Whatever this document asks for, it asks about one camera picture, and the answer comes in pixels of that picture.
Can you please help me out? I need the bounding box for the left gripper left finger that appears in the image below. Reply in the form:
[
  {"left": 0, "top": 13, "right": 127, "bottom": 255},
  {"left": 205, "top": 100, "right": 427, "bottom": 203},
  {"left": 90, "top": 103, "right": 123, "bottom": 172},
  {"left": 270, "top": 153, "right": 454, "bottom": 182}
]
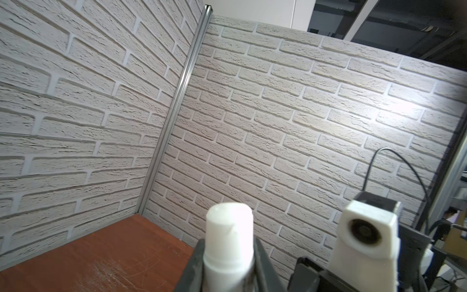
[{"left": 173, "top": 239, "right": 205, "bottom": 292}]

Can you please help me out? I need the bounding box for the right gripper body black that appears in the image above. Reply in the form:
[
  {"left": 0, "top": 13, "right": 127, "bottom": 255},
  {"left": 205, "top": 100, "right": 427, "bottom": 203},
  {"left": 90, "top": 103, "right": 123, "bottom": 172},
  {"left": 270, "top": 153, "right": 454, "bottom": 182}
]
[{"left": 287, "top": 223, "right": 433, "bottom": 292}]

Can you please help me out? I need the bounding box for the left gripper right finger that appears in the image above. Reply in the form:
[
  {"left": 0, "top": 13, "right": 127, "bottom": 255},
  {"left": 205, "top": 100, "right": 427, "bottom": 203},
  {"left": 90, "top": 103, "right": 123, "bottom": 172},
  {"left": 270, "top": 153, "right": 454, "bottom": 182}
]
[{"left": 254, "top": 238, "right": 286, "bottom": 292}]

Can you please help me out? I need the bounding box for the white glue stick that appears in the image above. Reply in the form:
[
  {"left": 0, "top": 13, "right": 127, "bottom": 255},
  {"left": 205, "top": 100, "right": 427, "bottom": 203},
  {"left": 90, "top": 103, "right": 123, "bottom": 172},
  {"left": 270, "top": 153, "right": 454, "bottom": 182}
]
[{"left": 202, "top": 202, "right": 255, "bottom": 292}]

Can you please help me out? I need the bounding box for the white ceiling beam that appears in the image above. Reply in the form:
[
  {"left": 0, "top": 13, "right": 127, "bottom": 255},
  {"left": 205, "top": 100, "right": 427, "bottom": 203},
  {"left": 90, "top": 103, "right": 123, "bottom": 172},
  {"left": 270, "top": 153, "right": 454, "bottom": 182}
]
[{"left": 343, "top": 0, "right": 379, "bottom": 41}]

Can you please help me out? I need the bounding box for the right aluminium corner post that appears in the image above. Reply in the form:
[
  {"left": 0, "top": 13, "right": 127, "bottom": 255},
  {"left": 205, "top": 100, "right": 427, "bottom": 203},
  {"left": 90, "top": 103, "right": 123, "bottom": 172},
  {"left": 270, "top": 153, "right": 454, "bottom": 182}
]
[{"left": 136, "top": 5, "right": 214, "bottom": 215}]

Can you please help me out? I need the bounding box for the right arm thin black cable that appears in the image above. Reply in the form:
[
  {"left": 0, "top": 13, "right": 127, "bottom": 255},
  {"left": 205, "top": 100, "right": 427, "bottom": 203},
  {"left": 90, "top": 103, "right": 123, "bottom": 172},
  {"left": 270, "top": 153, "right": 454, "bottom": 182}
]
[{"left": 360, "top": 146, "right": 431, "bottom": 234}]

